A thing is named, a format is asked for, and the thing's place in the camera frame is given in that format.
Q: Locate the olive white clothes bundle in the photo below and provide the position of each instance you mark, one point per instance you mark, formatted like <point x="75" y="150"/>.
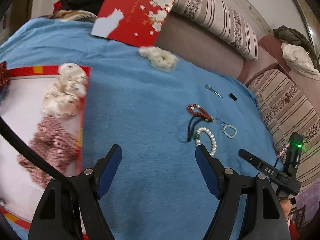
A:
<point x="298" y="53"/>

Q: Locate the striped floral pillow back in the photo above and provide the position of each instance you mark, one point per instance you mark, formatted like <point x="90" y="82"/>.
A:
<point x="223" y="21"/>

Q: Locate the silver hair clip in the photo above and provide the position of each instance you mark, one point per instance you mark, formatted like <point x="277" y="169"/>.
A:
<point x="212" y="90"/>

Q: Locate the dark red dotted scrunchie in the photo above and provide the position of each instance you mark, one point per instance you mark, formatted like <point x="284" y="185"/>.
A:
<point x="4" y="75"/>

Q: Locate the small pearl bracelet charm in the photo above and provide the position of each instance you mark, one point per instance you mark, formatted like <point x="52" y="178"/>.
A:
<point x="229" y="130"/>

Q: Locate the striped floral pillow right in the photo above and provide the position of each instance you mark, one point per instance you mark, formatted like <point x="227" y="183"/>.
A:
<point x="285" y="109"/>

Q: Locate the red floral box lid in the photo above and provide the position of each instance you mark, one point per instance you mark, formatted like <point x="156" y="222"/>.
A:
<point x="133" y="22"/>

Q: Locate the pile of clothes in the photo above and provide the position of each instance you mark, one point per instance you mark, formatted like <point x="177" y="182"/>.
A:
<point x="76" y="10"/>

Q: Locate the red plaid scrunchie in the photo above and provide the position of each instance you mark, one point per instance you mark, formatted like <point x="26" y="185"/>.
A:
<point x="53" y="144"/>

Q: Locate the cream knitted scrunchie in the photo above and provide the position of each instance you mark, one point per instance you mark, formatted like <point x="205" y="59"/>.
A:
<point x="160" y="59"/>

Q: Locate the blue towel blanket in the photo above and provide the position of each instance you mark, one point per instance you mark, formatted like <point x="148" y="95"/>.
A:
<point x="158" y="191"/>

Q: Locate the pink padded headboard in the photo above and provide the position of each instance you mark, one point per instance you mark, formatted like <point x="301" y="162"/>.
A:
<point x="199" y="46"/>

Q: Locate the white cherry print scrunchie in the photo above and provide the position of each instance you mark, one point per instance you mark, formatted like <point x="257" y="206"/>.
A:
<point x="62" y="99"/>

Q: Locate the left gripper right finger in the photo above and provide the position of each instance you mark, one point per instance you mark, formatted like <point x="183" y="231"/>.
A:
<point x="263" y="216"/>

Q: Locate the person right hand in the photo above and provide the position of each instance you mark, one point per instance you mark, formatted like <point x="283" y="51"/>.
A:
<point x="286" y="206"/>

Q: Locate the striped floral pillow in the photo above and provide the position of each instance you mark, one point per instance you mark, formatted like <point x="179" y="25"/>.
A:
<point x="285" y="109"/>
<point x="223" y="21"/>

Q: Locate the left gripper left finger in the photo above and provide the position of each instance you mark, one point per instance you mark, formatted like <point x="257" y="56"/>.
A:
<point x="72" y="211"/>

